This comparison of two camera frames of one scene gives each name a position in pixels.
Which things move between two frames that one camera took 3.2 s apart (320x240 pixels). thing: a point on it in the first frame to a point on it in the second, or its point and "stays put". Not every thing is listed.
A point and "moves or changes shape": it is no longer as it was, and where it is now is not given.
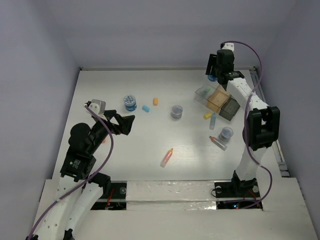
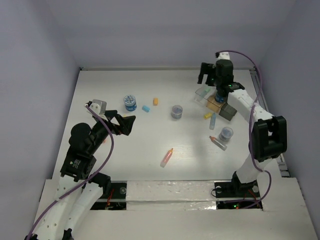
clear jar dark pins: (177, 110) stays put
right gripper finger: (212, 66) to (204, 70)
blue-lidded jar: (212, 78) moves or changes shape
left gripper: (125, 122) stays put
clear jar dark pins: (226, 133) stays put
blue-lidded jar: (130, 102) stays put
